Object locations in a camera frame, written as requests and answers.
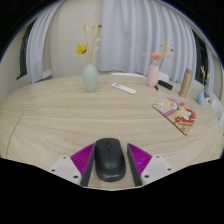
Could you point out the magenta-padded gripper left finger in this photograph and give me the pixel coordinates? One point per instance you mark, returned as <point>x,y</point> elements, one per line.
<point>82,160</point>

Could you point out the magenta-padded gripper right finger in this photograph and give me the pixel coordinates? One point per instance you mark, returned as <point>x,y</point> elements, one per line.
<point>140,160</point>

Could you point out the black computer mouse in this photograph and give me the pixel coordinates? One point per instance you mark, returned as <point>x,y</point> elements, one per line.
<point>110,161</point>

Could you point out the white remote control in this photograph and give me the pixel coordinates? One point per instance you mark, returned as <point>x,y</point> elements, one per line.
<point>123,88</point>

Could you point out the dark marker pen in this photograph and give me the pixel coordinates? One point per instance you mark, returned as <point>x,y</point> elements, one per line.
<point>156,87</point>

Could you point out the black rectangular box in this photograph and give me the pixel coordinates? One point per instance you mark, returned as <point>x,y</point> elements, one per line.
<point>165,85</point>

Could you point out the green vase with yellow flowers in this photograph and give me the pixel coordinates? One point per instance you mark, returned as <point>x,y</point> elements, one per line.
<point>90,79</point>

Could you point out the pink vase with orange flowers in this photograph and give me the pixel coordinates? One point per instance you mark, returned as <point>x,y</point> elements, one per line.
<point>153,76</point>

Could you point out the blue vase with dried flowers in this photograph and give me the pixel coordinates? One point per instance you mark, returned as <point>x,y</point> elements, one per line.
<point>200,98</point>

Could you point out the tan drink bottle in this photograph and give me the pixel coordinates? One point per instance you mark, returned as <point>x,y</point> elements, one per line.
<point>185,83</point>

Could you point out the white curtain strip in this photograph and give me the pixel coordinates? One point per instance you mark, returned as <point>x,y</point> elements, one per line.
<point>210,71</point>

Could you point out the narrow white curtain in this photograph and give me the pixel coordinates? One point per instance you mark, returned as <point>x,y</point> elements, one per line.
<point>38,50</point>

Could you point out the dark window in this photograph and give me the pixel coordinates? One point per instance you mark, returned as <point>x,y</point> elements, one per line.
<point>200,56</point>
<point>24,53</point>

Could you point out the wide white curtain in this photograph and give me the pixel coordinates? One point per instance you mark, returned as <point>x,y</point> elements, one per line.
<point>140,30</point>

